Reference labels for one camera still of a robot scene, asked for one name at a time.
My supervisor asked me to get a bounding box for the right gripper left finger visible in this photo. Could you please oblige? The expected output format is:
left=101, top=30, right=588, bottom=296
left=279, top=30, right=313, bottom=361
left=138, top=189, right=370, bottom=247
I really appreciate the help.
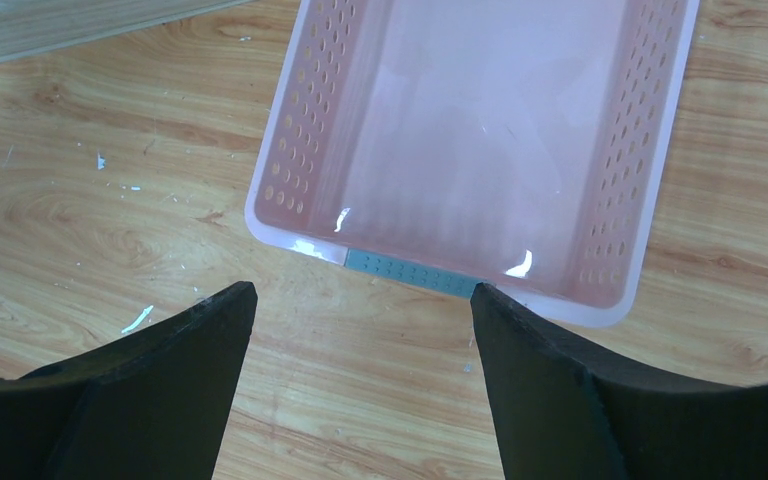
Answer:
left=0, top=282, right=258, bottom=479

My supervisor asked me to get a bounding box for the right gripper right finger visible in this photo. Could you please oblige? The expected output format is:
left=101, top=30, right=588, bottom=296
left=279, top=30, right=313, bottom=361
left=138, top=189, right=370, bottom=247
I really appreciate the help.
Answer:
left=470, top=284, right=768, bottom=479

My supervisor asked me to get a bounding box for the pink plastic basket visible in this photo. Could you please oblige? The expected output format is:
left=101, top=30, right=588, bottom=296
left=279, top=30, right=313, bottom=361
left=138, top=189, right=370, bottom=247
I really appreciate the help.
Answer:
left=245, top=0, right=699, bottom=328

